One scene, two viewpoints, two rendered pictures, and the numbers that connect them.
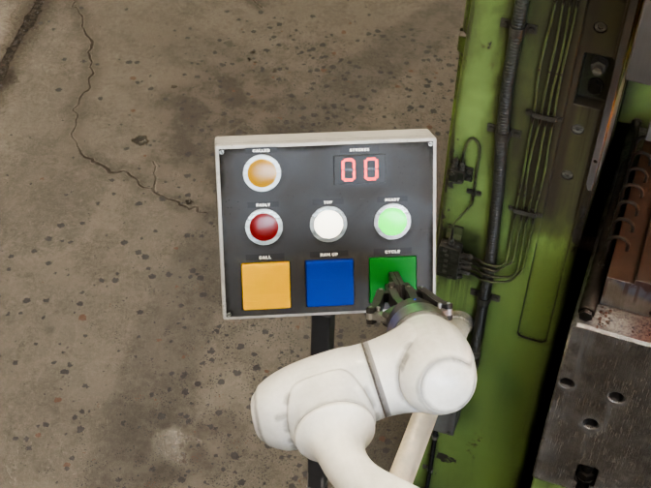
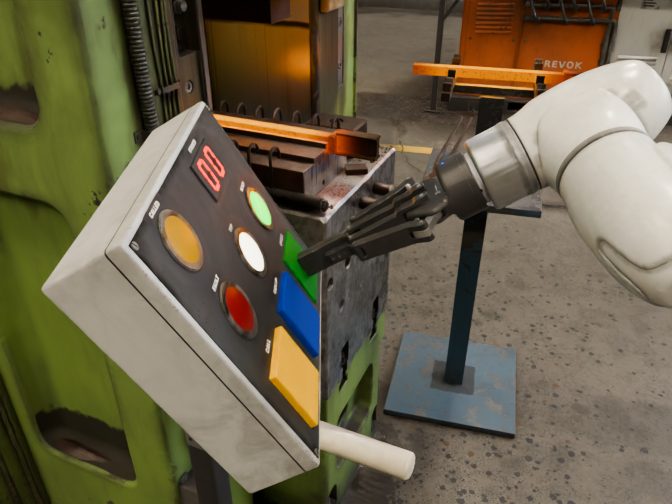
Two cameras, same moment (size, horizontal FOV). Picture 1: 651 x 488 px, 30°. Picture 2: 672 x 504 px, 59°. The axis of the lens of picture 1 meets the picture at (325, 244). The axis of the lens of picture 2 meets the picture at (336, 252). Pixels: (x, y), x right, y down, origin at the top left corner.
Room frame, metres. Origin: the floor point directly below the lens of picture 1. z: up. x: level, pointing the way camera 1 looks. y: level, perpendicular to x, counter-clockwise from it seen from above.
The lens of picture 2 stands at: (1.20, 0.52, 1.42)
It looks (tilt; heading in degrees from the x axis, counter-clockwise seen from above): 31 degrees down; 276
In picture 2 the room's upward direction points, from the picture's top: straight up
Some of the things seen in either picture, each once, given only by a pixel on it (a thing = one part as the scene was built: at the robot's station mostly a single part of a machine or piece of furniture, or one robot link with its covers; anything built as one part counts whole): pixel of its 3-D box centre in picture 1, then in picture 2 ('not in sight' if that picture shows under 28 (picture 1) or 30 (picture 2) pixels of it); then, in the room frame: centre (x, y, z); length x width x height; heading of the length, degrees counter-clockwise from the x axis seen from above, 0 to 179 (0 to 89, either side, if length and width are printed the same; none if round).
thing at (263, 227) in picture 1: (263, 227); (239, 309); (1.33, 0.10, 1.09); 0.05 x 0.03 x 0.04; 71
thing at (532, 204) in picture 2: not in sight; (481, 174); (0.95, -0.99, 0.75); 0.40 x 0.30 x 0.02; 81
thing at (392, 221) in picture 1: (392, 221); (259, 208); (1.35, -0.10, 1.09); 0.05 x 0.03 x 0.04; 71
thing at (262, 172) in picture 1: (262, 172); (181, 240); (1.37, 0.10, 1.16); 0.05 x 0.03 x 0.04; 71
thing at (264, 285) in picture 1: (265, 285); (292, 377); (1.29, 0.09, 1.01); 0.07 x 0.05 x 0.07; 96
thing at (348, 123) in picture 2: not in sight; (336, 134); (1.32, -0.74, 0.95); 0.12 x 0.08 x 0.06; 161
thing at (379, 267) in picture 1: (391, 278); (296, 268); (1.31, -0.11, 1.00); 0.07 x 0.05 x 0.07; 96
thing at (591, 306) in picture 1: (607, 235); (231, 186); (1.50, -0.49, 0.93); 0.40 x 0.03 x 0.03; 161
